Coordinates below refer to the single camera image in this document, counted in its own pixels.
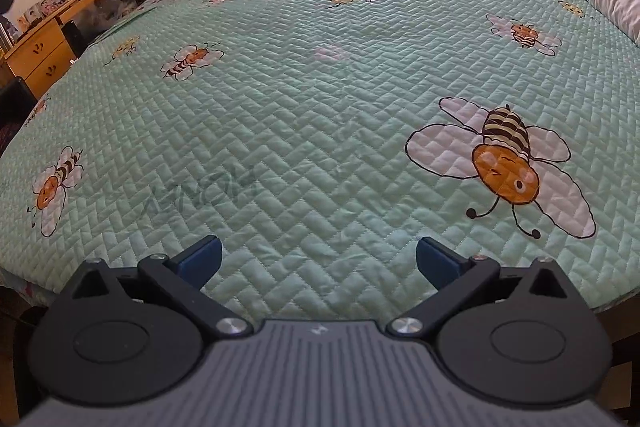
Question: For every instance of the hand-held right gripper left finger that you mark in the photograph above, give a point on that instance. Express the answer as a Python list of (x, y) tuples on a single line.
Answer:
[(202, 259)]

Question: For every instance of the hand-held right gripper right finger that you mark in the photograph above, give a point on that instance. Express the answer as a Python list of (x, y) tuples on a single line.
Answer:
[(437, 262)]

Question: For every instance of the green bee-print quilt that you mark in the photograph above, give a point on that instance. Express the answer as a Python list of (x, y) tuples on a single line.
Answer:
[(300, 107)]

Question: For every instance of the black chair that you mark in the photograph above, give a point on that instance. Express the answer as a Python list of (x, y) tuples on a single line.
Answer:
[(72, 39)]

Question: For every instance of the wooden desk with drawers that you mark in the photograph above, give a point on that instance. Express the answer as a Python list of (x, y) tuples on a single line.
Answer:
[(45, 47)]

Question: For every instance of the clear plastic bag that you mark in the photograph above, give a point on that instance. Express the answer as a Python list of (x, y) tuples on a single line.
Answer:
[(107, 12)]

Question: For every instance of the small framed photo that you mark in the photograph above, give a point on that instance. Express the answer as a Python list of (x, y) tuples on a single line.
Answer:
[(50, 4)]

